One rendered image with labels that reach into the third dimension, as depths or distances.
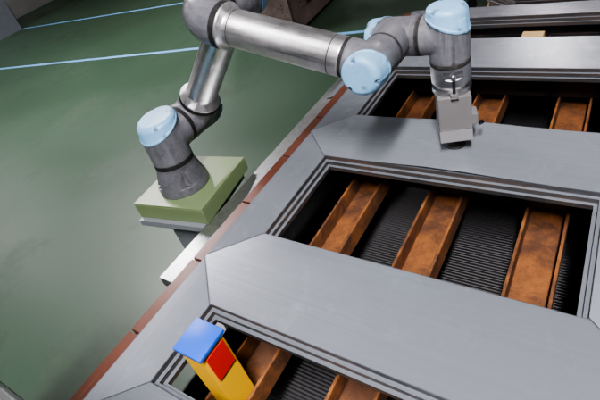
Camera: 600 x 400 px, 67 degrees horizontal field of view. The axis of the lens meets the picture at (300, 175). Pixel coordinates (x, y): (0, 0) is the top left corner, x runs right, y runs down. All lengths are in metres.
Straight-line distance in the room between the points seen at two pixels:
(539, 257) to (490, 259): 0.19
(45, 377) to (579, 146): 2.05
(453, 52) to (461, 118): 0.14
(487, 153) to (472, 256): 0.30
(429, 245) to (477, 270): 0.17
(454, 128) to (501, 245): 0.38
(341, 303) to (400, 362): 0.14
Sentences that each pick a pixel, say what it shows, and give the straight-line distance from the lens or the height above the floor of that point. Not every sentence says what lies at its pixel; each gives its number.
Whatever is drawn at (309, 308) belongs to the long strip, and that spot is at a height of 0.85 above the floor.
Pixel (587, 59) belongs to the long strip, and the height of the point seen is 0.84.
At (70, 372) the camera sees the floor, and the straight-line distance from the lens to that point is 2.21.
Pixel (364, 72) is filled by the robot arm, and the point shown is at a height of 1.12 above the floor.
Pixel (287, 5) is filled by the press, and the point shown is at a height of 0.30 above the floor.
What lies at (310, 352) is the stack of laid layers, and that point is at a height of 0.83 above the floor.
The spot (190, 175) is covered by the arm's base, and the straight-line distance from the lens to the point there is 1.32.
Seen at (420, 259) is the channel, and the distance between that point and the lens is 1.02.
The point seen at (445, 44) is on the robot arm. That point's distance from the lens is 0.88.
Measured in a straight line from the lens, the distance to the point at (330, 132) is 1.16.
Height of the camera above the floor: 1.46
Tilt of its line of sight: 36 degrees down
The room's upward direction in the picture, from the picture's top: 18 degrees counter-clockwise
